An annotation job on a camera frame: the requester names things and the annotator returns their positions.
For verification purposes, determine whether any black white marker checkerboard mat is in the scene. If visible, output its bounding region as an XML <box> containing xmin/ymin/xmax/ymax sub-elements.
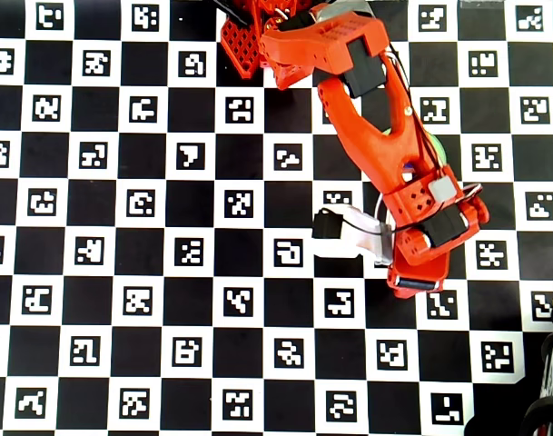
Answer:
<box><xmin>0</xmin><ymin>0</ymin><xmax>553</xmax><ymax>436</ymax></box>

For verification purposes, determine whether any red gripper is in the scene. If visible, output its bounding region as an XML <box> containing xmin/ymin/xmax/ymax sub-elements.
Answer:
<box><xmin>387</xmin><ymin>226</ymin><xmax>452</xmax><ymax>300</ymax></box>

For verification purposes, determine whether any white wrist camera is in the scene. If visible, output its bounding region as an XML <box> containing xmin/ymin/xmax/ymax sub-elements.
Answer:
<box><xmin>311</xmin><ymin>203</ymin><xmax>395</xmax><ymax>268</ymax></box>

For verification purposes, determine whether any green ring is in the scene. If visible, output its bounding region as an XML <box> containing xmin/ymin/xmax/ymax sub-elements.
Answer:
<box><xmin>382</xmin><ymin>128</ymin><xmax>448</xmax><ymax>165</ymax></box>

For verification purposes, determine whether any black flexible coiled holder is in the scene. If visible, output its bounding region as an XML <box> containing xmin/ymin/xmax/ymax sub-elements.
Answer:
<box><xmin>523</xmin><ymin>331</ymin><xmax>553</xmax><ymax>436</ymax></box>

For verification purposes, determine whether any small grey box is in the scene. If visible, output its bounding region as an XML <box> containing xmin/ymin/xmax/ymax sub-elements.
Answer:
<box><xmin>428</xmin><ymin>176</ymin><xmax>459</xmax><ymax>204</ymax></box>

